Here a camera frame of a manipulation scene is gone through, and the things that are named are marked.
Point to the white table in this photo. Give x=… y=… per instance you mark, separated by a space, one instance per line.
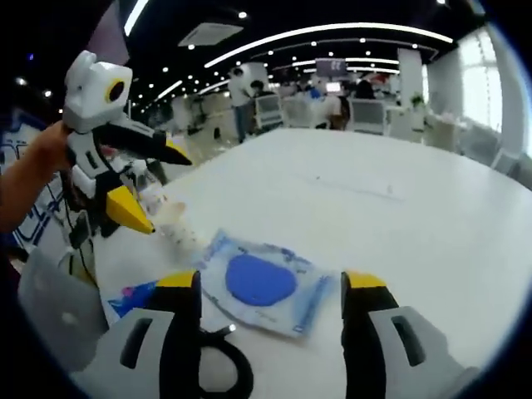
x=374 y=224

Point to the grey mesh office chair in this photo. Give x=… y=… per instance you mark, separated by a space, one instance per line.
x=62 y=307

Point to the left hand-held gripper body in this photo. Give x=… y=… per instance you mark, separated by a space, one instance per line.
x=95 y=91

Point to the beige paper cup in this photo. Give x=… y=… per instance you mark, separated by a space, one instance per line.
x=172 y=212

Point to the hanging dark screen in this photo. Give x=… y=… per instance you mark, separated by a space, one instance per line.
x=331 y=66

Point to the curved ceiling light strip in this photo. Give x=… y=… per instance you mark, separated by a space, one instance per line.
x=324 y=31

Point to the clear bottle red label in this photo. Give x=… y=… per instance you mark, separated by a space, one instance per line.
x=183 y=237

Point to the green potted plant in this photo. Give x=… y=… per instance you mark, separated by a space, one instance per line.
x=416 y=99

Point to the narrow bright window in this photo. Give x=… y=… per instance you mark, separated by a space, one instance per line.
x=482 y=75

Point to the white pillar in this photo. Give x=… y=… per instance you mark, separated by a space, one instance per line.
x=409 y=75

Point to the blue floral tissue packet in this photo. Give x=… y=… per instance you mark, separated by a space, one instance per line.
x=133 y=297

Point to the person's left hand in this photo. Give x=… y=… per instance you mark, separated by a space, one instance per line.
x=52 y=145

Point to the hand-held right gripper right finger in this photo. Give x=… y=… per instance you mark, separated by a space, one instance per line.
x=361 y=332

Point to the ceiling air vent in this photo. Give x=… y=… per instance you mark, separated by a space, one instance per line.
x=210 y=35

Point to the wet wipes pack blue lid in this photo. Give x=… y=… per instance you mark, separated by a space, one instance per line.
x=257 y=278

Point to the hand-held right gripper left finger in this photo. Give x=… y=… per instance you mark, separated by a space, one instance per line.
x=178 y=332

